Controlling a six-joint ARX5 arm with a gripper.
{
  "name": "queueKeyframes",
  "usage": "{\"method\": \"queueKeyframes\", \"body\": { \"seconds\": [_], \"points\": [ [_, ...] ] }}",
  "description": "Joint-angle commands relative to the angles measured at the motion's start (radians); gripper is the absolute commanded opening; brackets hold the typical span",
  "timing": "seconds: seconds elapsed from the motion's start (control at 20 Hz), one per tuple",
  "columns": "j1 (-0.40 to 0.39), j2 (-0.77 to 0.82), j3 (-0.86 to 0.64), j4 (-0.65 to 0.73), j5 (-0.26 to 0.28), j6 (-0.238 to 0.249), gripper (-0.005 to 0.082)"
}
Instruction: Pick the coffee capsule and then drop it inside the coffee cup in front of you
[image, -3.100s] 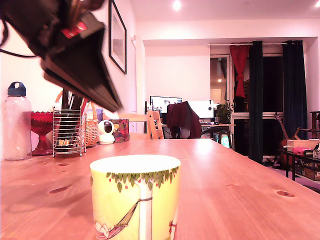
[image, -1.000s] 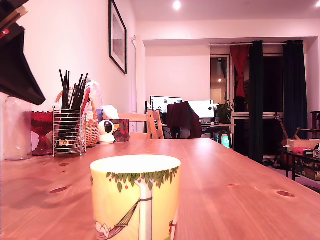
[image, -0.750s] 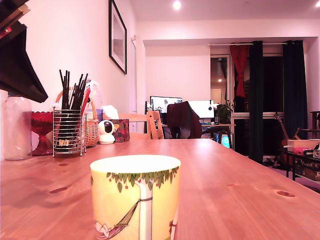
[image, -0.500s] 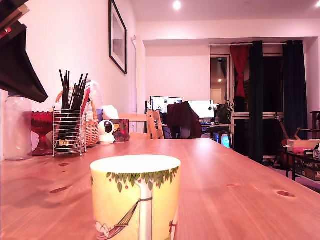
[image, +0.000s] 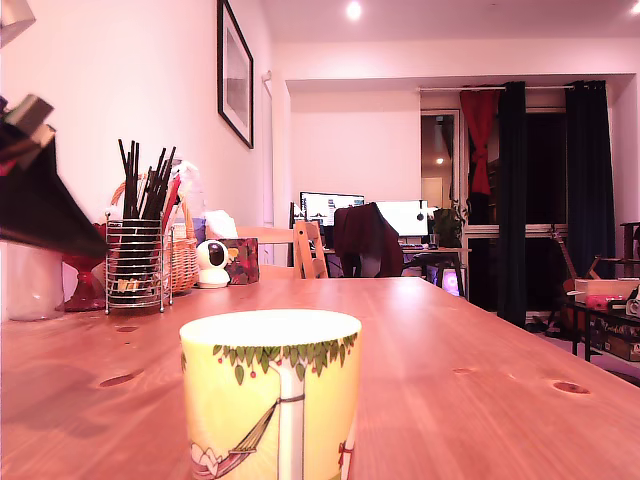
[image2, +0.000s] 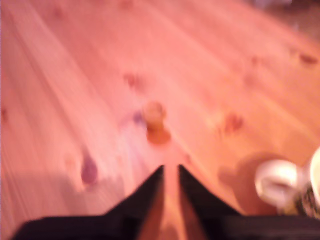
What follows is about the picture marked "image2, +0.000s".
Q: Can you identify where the brown coffee capsule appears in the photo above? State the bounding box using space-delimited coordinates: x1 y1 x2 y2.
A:
142 101 172 146

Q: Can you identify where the yellow tree print mug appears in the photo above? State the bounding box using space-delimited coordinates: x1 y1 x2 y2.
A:
254 146 320 217

